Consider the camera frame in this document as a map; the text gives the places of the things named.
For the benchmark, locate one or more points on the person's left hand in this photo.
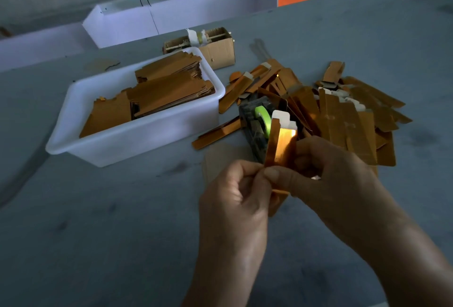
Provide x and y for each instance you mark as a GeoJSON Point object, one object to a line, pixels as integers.
{"type": "Point", "coordinates": [233, 222]}

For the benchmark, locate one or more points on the person's right hand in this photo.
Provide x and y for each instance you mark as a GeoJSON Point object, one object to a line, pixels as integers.
{"type": "Point", "coordinates": [340, 190]}

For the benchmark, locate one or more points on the pile of beige blanks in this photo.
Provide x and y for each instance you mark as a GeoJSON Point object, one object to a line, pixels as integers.
{"type": "Point", "coordinates": [221, 161]}

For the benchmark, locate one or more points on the pile of gold boxes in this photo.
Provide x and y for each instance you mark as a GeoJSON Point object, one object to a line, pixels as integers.
{"type": "Point", "coordinates": [347, 116]}

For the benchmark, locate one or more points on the gold cartons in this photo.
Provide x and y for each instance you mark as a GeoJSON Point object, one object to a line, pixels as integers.
{"type": "Point", "coordinates": [170, 91]}

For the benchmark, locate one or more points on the person's left forearm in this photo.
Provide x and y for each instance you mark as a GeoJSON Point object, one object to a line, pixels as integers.
{"type": "Point", "coordinates": [226, 295]}

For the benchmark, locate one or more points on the person's right forearm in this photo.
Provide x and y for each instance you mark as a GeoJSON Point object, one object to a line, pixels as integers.
{"type": "Point", "coordinates": [410, 261]}

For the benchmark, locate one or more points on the black tape dispenser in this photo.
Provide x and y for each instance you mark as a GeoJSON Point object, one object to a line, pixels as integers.
{"type": "Point", "coordinates": [249, 130]}

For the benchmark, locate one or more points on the green tape roll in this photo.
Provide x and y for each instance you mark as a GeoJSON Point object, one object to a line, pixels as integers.
{"type": "Point", "coordinates": [262, 116]}

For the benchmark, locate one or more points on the white plastic bin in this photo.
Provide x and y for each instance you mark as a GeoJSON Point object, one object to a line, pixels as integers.
{"type": "Point", "coordinates": [131, 144]}

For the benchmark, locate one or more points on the small cardboard box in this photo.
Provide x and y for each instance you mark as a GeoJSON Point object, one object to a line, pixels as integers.
{"type": "Point", "coordinates": [223, 54]}

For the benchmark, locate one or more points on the small brown object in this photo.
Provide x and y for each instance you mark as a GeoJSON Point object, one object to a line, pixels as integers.
{"type": "Point", "coordinates": [4, 32]}

